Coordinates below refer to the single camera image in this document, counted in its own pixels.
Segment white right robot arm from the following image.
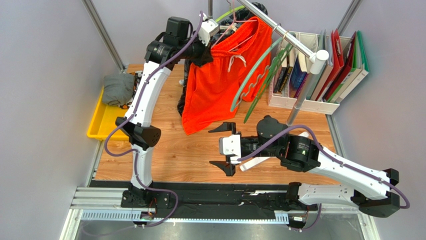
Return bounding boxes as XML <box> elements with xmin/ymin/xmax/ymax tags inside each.
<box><xmin>213</xmin><ymin>115</ymin><xmax>401</xmax><ymax>218</ymax></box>

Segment black orange patterned cloth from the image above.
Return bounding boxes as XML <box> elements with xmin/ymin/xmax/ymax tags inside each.
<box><xmin>120</xmin><ymin>70</ymin><xmax>143</xmax><ymax>110</ymax></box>

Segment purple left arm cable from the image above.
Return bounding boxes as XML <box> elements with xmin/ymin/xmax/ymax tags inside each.
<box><xmin>103</xmin><ymin>10</ymin><xmax>180</xmax><ymax>229</ymax></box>

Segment white book organizer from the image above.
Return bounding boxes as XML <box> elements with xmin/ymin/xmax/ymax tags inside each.
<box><xmin>268</xmin><ymin>31</ymin><xmax>340</xmax><ymax>115</ymax></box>

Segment silver clothes rack rail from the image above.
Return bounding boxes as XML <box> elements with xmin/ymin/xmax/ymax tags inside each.
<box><xmin>206</xmin><ymin>0</ymin><xmax>330</xmax><ymax>127</ymax></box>

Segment light green hanger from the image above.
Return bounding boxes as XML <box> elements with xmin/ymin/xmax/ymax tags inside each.
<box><xmin>230</xmin><ymin>36</ymin><xmax>284</xmax><ymax>113</ymax></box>

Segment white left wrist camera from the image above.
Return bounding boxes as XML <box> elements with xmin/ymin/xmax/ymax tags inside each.
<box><xmin>197</xmin><ymin>19</ymin><xmax>220</xmax><ymax>47</ymax></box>

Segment pink wire hanger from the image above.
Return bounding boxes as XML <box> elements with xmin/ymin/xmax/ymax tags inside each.
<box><xmin>210</xmin><ymin>6</ymin><xmax>256</xmax><ymax>47</ymax></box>

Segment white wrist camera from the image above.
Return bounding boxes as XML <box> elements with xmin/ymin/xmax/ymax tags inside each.
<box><xmin>197</xmin><ymin>19</ymin><xmax>220</xmax><ymax>47</ymax></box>
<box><xmin>218</xmin><ymin>134</ymin><xmax>242</xmax><ymax>165</ymax></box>

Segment grey folded cloth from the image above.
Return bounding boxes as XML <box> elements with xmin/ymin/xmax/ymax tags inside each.
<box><xmin>101</xmin><ymin>73</ymin><xmax>135</xmax><ymax>106</ymax></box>

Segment green folder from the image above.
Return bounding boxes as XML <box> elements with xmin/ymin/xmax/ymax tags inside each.
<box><xmin>324</xmin><ymin>30</ymin><xmax>370</xmax><ymax>104</ymax></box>

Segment red folder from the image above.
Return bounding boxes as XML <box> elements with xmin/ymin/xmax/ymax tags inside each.
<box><xmin>311</xmin><ymin>29</ymin><xmax>352</xmax><ymax>102</ymax></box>

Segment yellow plastic tray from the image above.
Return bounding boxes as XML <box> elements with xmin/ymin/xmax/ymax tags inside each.
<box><xmin>86</xmin><ymin>89</ymin><xmax>128</xmax><ymax>141</ymax></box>

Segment dark green hanger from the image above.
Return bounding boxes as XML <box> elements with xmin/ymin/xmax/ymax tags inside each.
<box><xmin>243</xmin><ymin>43</ymin><xmax>293</xmax><ymax>124</ymax></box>

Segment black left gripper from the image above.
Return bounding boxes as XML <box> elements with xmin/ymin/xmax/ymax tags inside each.
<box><xmin>178</xmin><ymin>32</ymin><xmax>215</xmax><ymax>69</ymax></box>

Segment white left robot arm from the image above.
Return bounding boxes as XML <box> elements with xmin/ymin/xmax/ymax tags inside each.
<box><xmin>115</xmin><ymin>16</ymin><xmax>220</xmax><ymax>208</ymax></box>

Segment blue book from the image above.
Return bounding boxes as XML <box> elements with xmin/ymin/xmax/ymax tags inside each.
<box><xmin>289</xmin><ymin>57</ymin><xmax>308</xmax><ymax>98</ymax></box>

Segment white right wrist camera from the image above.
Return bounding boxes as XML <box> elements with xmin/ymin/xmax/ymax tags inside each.
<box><xmin>218</xmin><ymin>134</ymin><xmax>242</xmax><ymax>165</ymax></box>

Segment orange mesh shorts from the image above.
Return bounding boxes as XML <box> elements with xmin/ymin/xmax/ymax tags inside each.
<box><xmin>181</xmin><ymin>16</ymin><xmax>272</xmax><ymax>135</ymax></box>

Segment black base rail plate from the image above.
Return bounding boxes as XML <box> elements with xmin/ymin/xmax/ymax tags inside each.
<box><xmin>91</xmin><ymin>180</ymin><xmax>318</xmax><ymax>220</ymax></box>

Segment lime green hanger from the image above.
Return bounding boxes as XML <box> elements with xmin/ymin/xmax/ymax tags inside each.
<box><xmin>215</xmin><ymin>5</ymin><xmax>245</xmax><ymax>22</ymax></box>

